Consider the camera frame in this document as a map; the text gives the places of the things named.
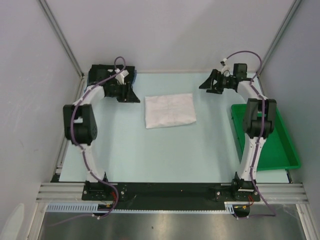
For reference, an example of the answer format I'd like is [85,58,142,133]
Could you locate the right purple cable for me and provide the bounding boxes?
[223,50,277,218]

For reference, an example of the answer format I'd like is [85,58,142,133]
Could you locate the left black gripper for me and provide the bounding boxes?
[106,82,141,104]

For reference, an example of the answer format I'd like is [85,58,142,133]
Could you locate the aluminium front rail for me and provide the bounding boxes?
[36,182,309,204]

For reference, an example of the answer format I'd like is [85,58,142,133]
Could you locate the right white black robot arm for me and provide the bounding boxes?
[199,63,277,201]

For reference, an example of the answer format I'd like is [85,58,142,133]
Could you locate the right aluminium frame post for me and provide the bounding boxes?
[258,0,304,74]

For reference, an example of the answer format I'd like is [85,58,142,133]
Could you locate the green plastic tray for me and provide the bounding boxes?
[230,104,301,171]

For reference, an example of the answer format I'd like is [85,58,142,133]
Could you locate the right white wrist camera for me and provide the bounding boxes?
[220,58,231,76]

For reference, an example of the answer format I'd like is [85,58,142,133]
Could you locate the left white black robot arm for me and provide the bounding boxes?
[62,64,140,200]

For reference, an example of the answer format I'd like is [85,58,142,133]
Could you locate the light blue cable duct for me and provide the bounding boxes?
[46,202,234,214]

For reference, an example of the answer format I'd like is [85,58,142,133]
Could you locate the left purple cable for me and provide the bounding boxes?
[69,56,127,221]

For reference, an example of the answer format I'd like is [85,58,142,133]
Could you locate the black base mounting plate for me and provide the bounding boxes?
[81,181,260,211]

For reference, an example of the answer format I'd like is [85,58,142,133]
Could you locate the purple cable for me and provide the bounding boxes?
[223,50,277,218]
[69,56,127,221]

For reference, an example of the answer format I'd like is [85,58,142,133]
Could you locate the aluminium frame post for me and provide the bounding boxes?
[258,0,304,74]
[36,0,84,79]

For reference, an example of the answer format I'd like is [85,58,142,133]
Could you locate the left aluminium frame post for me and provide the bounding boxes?
[36,0,84,79]

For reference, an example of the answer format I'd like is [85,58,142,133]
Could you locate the white long sleeve shirt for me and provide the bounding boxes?
[144,93,197,129]

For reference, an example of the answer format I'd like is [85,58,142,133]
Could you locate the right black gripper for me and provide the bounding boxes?
[198,69,234,95]

